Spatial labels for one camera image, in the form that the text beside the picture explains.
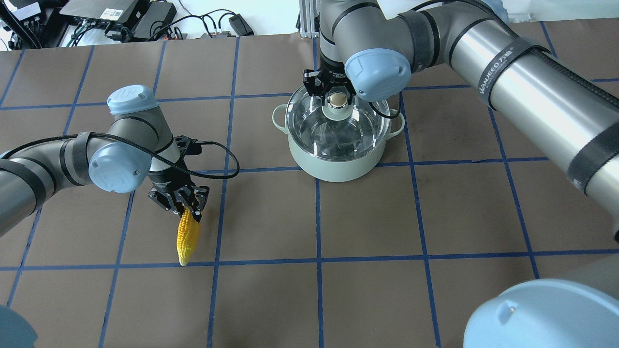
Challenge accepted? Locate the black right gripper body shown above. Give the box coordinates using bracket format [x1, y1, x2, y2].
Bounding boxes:
[303, 57, 354, 98]

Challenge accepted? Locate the mint green cooking pot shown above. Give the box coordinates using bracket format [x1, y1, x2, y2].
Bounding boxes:
[272, 87, 404, 182]

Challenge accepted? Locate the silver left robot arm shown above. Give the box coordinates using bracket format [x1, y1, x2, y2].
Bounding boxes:
[0, 85, 209, 235]

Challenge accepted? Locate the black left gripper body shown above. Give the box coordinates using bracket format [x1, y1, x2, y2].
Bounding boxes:
[148, 136, 210, 209]

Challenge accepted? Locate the small black adapter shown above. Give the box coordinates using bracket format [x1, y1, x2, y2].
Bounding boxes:
[228, 14, 255, 37]

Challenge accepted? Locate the glass pot lid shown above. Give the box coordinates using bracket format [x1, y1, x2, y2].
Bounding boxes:
[284, 87, 393, 161]

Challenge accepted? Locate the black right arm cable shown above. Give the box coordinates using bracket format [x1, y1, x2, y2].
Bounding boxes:
[375, 94, 402, 120]

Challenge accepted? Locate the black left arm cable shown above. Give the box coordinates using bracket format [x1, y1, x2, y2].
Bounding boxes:
[5, 132, 240, 180]

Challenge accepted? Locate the black flat electronics box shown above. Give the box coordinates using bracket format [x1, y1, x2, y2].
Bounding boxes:
[59, 0, 149, 26]

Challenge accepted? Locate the black power adapter brick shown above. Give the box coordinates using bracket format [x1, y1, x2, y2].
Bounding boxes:
[131, 1, 177, 42]

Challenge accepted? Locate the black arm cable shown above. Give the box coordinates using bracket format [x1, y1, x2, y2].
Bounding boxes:
[375, 94, 402, 120]
[5, 132, 240, 180]

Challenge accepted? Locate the yellow corn cob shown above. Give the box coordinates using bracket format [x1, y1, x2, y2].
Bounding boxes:
[176, 207, 200, 266]

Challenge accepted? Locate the aluminium frame post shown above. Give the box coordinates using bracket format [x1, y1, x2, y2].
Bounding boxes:
[298, 0, 321, 38]

